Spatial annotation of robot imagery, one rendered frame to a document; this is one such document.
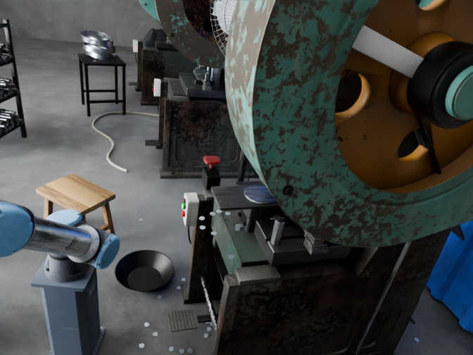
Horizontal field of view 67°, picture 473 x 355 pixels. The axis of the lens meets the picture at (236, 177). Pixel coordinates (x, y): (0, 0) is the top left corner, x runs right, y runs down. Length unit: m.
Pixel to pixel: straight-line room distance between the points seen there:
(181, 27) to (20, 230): 1.73
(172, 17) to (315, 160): 1.79
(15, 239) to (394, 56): 0.87
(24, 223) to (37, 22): 6.99
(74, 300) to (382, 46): 1.25
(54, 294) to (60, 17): 6.64
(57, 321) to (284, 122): 1.21
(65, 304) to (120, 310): 0.46
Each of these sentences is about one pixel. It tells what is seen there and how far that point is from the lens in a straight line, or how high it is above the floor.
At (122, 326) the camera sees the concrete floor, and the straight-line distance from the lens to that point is 1.85.
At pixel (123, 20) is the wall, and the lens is 7.68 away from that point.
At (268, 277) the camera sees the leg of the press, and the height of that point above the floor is 0.64.
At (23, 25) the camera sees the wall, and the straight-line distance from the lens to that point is 7.87.
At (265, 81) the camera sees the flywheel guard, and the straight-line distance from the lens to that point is 0.61.
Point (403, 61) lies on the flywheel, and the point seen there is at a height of 1.36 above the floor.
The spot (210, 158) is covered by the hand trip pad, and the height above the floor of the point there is 0.76.
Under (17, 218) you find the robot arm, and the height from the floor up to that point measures 0.93.
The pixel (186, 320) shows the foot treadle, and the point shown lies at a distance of 1.66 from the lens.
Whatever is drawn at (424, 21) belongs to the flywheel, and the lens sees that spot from 0.84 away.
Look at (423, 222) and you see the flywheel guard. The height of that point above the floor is 0.99.
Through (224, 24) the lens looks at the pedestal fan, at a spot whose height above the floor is 1.24.
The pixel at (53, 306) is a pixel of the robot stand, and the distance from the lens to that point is 1.53.
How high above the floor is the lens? 1.45
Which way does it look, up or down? 29 degrees down
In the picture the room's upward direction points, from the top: 9 degrees clockwise
